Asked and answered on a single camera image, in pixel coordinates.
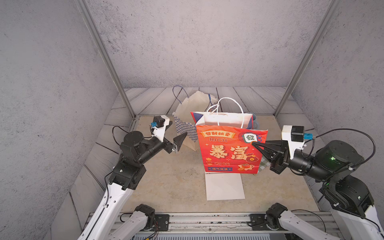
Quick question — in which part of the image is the blue checkered paper bag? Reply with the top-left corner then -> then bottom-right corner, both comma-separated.
171,86 -> 219,151

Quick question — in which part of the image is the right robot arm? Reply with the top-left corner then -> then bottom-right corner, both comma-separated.
252,140 -> 384,240

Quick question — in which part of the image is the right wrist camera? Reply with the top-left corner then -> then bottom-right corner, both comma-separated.
282,125 -> 316,160

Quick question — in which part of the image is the right metal frame post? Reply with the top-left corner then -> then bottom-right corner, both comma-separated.
274,0 -> 342,117

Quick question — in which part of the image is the green checkered cloth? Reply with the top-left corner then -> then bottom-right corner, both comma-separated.
258,157 -> 271,172

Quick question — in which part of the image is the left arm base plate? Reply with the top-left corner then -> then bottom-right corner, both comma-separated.
150,214 -> 170,232

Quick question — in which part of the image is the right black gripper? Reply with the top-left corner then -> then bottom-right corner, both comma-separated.
252,137 -> 332,184

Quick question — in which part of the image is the white happy every day bag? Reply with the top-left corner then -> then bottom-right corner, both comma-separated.
205,173 -> 245,201

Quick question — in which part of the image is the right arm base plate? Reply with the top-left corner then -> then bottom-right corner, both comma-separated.
247,214 -> 268,231

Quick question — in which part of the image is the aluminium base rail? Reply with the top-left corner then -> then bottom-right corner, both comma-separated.
113,211 -> 346,240

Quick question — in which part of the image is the left metal frame post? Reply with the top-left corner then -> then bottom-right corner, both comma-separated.
75,0 -> 136,118

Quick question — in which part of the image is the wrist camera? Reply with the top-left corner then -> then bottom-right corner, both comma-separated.
282,125 -> 316,160
150,115 -> 170,142

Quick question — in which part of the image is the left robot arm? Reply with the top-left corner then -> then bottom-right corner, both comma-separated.
79,131 -> 188,240

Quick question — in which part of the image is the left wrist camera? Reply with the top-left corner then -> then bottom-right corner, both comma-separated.
150,115 -> 170,142

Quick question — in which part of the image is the red and white paper bag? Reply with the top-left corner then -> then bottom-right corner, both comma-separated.
191,97 -> 268,174

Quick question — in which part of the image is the metal frame post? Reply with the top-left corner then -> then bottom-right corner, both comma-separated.
274,0 -> 342,117
75,0 -> 136,118

